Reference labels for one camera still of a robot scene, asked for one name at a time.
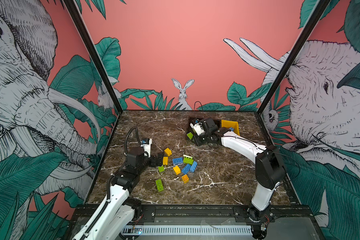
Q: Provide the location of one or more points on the yellow lego center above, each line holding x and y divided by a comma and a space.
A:
177, 170

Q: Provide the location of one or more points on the yellow plastic bin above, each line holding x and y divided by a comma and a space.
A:
231, 125

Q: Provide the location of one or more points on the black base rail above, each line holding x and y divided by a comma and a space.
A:
148, 213

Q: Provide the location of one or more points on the white vented strip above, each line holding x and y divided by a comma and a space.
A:
192, 230

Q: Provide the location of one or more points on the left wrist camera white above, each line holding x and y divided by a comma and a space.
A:
146, 144

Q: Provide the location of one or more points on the green lego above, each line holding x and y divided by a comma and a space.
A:
159, 185
190, 135
188, 157
187, 160

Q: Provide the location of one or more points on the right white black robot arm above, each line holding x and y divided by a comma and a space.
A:
269, 165

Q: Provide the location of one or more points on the blue lego lower pair right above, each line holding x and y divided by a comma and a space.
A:
193, 167

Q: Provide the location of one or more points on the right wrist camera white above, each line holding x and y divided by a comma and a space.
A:
197, 128

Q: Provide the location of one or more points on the left black frame post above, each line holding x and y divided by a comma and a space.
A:
90, 46

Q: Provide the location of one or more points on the green lego mid left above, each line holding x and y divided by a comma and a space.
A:
161, 169

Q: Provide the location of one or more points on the orange yellow lego front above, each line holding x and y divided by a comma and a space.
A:
185, 179

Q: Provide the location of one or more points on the yellow lego top left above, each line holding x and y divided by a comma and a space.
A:
168, 152

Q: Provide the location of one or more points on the blue lego lower pair left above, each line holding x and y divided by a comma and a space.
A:
186, 169

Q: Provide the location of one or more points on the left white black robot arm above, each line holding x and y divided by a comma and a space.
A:
117, 208

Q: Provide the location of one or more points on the black bin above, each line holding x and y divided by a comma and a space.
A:
218, 124
191, 119

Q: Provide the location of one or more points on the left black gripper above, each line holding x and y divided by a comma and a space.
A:
155, 163

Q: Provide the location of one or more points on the blue lego pair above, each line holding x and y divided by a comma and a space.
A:
186, 169
193, 167

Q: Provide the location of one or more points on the black frame post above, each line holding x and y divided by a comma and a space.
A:
90, 46
312, 21

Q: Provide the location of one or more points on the green lego top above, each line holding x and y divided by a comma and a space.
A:
190, 135

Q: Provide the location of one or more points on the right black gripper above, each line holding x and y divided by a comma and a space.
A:
199, 143

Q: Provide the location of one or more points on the yellow lego small left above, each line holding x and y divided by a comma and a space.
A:
165, 161

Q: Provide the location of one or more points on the right black frame post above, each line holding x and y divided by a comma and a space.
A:
312, 21

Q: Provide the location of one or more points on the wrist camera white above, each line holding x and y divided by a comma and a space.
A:
146, 144
197, 128

